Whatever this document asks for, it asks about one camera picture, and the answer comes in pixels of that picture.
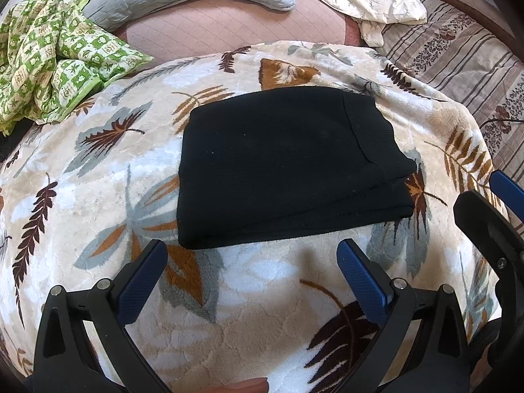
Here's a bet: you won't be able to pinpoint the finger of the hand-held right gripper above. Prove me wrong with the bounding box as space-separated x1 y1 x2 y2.
453 190 524 283
489 170 524 224

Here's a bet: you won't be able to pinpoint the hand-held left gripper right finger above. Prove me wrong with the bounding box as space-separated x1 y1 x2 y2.
327 238 472 393

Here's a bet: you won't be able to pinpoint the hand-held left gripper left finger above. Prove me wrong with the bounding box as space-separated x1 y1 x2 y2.
33 239 173 393

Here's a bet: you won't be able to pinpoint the black pants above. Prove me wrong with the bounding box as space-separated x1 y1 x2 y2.
177 87 417 250

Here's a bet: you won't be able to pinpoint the person's left hand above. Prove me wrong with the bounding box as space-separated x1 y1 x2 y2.
211 377 270 393

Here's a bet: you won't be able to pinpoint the leaf print fleece blanket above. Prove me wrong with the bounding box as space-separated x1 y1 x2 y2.
0 40 510 393

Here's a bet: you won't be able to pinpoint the person's dark clothed leg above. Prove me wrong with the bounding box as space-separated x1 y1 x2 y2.
467 315 524 393

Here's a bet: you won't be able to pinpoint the striped floral bed sheet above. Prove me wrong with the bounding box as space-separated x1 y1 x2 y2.
377 0 524 181

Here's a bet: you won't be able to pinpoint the green checkered cloth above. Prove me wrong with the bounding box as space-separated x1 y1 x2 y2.
0 0 155 137

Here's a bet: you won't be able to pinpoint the pink quilted bed cover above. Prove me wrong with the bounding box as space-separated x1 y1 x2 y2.
112 0 365 72

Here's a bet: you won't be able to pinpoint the thin black cable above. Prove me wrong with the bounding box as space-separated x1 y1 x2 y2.
479 118 524 128

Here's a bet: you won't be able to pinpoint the dark brown bed frame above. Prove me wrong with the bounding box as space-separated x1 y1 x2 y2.
403 0 524 47

